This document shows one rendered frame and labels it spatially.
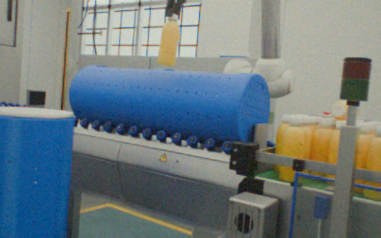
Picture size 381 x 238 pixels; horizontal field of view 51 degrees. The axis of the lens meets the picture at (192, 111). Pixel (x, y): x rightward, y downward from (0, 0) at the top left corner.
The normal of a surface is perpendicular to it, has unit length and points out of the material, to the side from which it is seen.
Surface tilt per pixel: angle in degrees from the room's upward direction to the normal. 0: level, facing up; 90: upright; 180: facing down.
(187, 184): 110
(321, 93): 90
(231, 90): 60
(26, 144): 90
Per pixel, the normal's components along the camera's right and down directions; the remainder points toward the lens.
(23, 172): 0.30, 0.07
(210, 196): -0.55, 0.33
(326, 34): -0.59, 0.00
